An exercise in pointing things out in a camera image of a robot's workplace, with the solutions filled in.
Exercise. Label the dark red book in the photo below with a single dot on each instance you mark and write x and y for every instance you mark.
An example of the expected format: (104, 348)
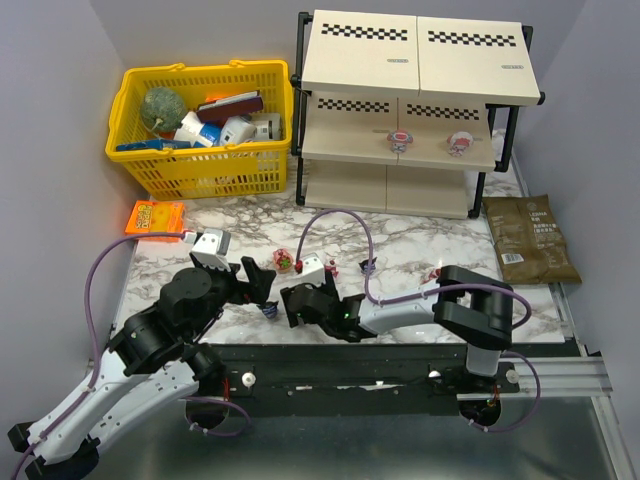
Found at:
(236, 105)

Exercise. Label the pink bear strawberry toy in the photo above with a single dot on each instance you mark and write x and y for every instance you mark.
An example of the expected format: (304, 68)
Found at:
(283, 260)

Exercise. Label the orange snack box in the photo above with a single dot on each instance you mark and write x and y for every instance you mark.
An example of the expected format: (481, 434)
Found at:
(155, 217)

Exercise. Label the blue flat package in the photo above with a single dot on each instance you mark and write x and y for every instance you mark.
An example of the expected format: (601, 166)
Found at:
(159, 144)

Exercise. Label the green round melon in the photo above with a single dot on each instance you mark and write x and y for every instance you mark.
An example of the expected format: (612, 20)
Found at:
(162, 110)

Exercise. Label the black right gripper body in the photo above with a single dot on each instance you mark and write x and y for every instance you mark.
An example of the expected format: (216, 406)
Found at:
(298, 304)

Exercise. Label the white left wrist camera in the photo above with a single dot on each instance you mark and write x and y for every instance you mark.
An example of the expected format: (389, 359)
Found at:
(209, 248)

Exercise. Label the beige three-tier shelf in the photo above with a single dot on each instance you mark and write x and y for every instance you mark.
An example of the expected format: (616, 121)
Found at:
(359, 76)

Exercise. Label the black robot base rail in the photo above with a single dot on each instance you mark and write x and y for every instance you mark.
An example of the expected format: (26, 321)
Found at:
(355, 379)

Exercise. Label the brown coffee bag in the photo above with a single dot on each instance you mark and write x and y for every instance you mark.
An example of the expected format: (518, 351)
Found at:
(528, 242)

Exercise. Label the pink round bunny toy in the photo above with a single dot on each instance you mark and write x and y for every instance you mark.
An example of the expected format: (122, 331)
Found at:
(399, 141)

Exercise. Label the white blue carton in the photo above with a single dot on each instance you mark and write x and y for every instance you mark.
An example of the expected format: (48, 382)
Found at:
(199, 134)

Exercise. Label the red bear cream toy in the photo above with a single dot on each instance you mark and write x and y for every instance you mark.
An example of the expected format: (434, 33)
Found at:
(331, 267)

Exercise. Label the white small box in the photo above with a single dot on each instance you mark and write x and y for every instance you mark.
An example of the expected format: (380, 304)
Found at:
(236, 130)

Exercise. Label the white pink bunny toy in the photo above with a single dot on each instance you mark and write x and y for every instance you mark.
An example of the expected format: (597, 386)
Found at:
(459, 142)

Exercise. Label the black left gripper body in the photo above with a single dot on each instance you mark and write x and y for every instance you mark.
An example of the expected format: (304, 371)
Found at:
(245, 281)

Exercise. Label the yellow plastic shopping basket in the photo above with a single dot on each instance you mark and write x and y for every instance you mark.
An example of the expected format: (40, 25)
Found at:
(246, 169)

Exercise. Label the red white bear toy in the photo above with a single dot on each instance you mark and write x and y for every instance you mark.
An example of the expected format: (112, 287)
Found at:
(432, 275)

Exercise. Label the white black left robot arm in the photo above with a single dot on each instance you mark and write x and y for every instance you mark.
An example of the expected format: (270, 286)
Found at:
(155, 358)

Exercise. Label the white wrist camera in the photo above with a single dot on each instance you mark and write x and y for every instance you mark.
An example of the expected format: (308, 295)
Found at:
(310, 270)
(209, 248)

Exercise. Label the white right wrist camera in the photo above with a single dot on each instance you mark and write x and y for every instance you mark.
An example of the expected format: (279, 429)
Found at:
(310, 270)

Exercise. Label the black purple-bow cat toy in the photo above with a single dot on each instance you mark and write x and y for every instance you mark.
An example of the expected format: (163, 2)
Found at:
(270, 309)

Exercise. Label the white cylindrical can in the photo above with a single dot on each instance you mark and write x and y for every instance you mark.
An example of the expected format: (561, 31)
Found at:
(268, 127)

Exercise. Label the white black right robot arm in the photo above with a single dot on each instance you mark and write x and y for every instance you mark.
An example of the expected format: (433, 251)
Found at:
(475, 308)

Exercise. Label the black purple cat toy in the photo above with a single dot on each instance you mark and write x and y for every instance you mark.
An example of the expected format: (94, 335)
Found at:
(368, 266)

